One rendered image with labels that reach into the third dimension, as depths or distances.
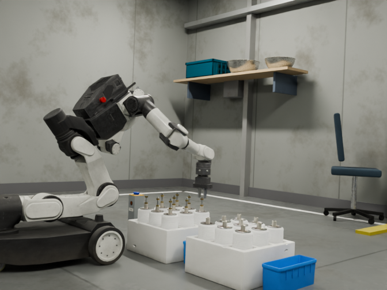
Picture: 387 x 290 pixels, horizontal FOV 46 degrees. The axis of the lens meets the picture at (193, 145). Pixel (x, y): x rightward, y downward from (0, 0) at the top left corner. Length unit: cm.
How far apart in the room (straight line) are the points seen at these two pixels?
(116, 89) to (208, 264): 111
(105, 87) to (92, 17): 350
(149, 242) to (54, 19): 377
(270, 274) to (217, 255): 26
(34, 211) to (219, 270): 97
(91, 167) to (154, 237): 52
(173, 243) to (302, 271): 71
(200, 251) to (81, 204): 74
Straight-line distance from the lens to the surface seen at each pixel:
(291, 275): 220
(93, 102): 259
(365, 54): 507
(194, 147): 259
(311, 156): 529
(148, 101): 257
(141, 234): 270
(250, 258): 215
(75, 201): 262
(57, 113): 254
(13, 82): 555
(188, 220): 263
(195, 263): 234
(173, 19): 684
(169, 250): 254
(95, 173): 266
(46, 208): 250
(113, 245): 252
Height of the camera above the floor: 66
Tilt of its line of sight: level
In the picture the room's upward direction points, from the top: 2 degrees clockwise
